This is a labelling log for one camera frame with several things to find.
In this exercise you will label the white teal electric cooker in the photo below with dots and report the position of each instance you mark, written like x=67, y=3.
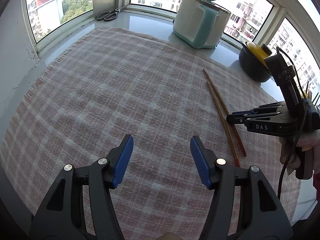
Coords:
x=200, y=23

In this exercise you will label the pink checkered cloth mat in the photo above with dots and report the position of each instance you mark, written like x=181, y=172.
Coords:
x=114, y=82

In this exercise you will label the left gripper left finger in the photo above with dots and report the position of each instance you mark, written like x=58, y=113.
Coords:
x=61, y=213

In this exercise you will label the right hand white glove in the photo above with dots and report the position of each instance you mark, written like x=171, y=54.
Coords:
x=306, y=145

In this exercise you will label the yellow pot lid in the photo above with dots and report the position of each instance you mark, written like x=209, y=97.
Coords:
x=260, y=52

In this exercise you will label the red chopstick two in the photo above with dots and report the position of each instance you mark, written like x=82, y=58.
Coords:
x=225, y=112

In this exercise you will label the red chopstick three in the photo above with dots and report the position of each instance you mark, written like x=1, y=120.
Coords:
x=229, y=138

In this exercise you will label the black handled scissors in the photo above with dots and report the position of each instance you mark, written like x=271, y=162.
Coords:
x=108, y=16

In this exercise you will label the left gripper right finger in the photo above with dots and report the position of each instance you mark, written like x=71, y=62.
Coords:
x=261, y=215

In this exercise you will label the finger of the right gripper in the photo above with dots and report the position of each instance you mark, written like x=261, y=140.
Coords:
x=263, y=112

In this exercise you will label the dark casserole pot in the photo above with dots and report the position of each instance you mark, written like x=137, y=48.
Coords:
x=251, y=65

